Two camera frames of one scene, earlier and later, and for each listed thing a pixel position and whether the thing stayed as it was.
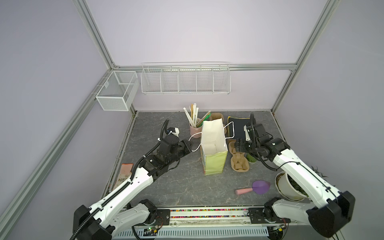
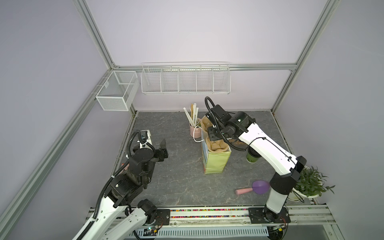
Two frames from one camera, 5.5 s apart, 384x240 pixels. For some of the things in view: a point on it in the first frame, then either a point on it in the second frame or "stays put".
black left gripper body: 182,150 -> 159,155
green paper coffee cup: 250,159 stays put
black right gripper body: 246,146 -> 216,134
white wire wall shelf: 186,78 stays put
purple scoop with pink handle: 260,187 stays put
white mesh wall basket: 119,91 stays put
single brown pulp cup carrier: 239,162 -> 213,146
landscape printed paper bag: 214,152 stays put
